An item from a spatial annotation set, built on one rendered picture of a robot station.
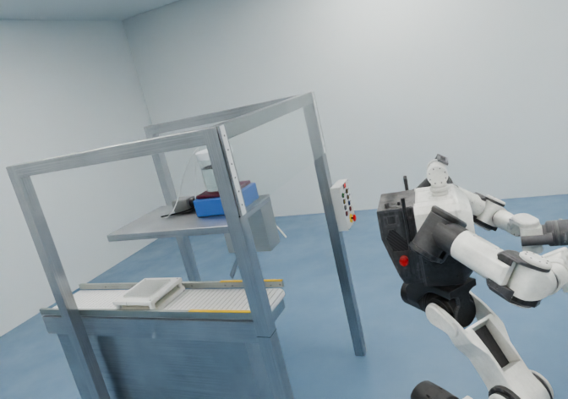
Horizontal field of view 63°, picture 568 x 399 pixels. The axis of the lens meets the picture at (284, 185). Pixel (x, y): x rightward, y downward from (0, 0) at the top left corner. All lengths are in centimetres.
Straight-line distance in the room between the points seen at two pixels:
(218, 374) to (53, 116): 404
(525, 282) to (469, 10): 401
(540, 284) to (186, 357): 161
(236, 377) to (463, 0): 405
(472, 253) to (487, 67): 388
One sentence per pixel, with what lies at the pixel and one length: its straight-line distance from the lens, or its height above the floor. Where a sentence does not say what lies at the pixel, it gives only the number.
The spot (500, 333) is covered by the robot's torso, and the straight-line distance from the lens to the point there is 179.
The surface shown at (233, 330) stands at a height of 76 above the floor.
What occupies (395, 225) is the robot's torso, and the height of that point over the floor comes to 118.
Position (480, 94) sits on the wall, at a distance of 514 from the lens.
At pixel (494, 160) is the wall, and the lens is 527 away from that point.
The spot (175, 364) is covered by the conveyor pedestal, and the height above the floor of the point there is 53.
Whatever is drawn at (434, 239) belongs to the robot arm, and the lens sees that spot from 142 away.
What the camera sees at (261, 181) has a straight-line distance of 188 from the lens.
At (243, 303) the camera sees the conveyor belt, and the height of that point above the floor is 81.
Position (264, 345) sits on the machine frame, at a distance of 195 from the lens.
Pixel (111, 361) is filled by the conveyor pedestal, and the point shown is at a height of 52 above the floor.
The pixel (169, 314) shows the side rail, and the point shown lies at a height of 84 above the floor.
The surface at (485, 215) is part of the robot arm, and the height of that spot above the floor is 104.
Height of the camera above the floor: 174
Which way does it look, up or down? 13 degrees down
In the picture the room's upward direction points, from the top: 13 degrees counter-clockwise
